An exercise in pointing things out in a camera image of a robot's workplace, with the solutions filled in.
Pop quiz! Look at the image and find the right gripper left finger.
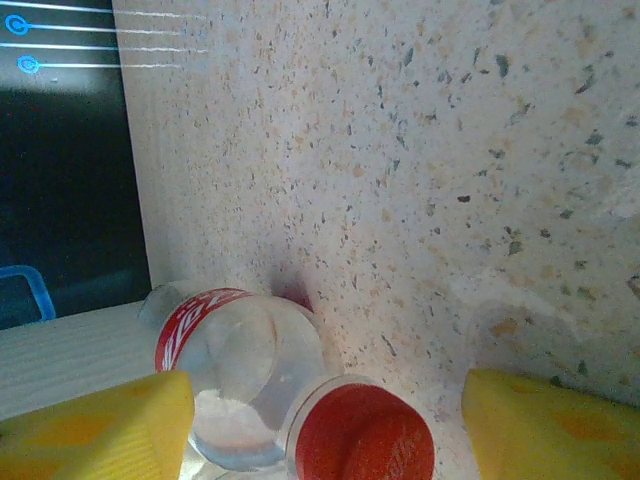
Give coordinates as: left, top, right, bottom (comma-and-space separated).
0, 370, 195, 480

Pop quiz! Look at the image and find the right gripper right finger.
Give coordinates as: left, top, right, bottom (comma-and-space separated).
460, 367, 640, 480

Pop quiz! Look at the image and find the clear cola bottle red label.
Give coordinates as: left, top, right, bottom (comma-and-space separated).
137, 284, 437, 480

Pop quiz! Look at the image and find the white ribbed bin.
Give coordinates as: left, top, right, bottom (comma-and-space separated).
0, 299, 157, 422

